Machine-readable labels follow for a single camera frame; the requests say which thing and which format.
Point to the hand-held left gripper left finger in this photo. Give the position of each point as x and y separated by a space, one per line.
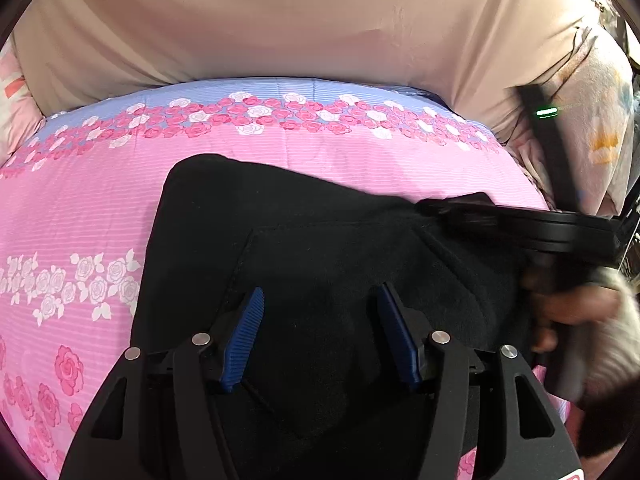
240 340

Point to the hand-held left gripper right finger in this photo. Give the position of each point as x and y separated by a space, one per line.
397 335

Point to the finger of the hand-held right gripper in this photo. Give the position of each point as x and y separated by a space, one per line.
470 215

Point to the black pants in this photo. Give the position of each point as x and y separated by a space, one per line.
325 260

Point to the person's right forearm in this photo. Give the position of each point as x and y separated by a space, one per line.
612 355

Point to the person's right hand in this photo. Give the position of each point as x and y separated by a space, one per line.
575 307

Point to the floral curtain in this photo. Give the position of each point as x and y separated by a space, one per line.
600 120

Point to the pink floral bed sheet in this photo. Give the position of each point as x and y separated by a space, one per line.
90 200

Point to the beige cloth cover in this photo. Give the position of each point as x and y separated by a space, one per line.
300 25

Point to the cartoon rabbit pillow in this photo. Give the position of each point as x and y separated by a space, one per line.
15 110

